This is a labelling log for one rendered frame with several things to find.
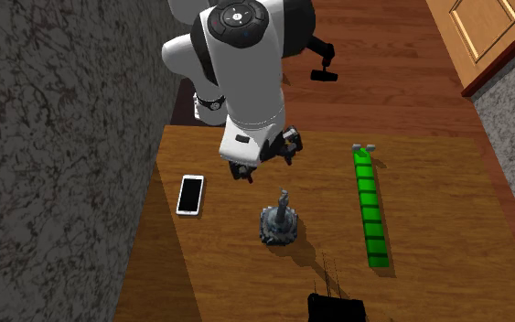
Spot grey figure on square base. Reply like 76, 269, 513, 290
259, 188, 299, 247

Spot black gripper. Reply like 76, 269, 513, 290
229, 125, 304, 185

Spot dark robot stand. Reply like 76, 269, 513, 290
169, 77, 201, 127

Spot white smartphone with black screen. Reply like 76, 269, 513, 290
176, 174, 206, 218

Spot wooden table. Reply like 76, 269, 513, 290
113, 123, 515, 322

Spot green segmented bar, grey end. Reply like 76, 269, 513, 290
351, 143, 391, 269

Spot black box with thin spikes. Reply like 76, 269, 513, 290
306, 251, 369, 322

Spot light wooden panelled door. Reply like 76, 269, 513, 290
424, 0, 515, 98

